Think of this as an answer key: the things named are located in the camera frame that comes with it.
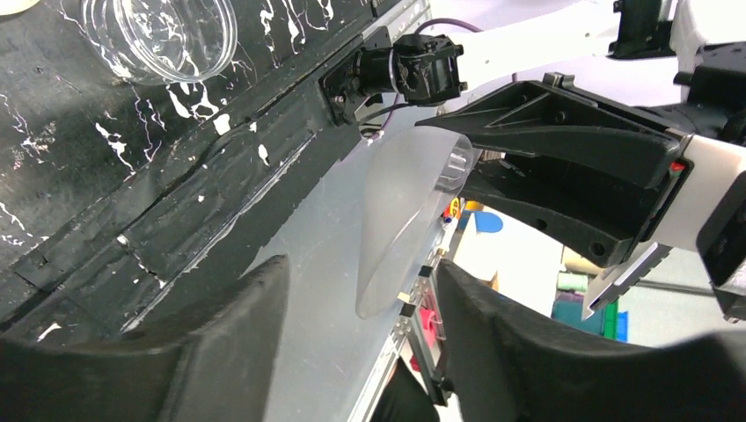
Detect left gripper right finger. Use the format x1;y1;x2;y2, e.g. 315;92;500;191
436;260;745;421

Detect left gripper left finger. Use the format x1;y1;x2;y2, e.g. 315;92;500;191
1;255;290;421

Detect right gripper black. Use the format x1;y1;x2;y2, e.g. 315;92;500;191
418;42;745;321

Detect translucent plastic scoop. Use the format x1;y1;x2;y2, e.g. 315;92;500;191
355;127;476;319

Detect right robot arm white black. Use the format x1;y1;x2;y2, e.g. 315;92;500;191
353;1;745;320

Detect clear glass jar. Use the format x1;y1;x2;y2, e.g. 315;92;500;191
81;0;238;85

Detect aluminium frame rail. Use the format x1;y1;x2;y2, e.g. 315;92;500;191
348;198;464;421

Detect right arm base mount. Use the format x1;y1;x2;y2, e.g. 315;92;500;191
319;27;467;126

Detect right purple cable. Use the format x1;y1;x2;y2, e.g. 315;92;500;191
361;17;485;141

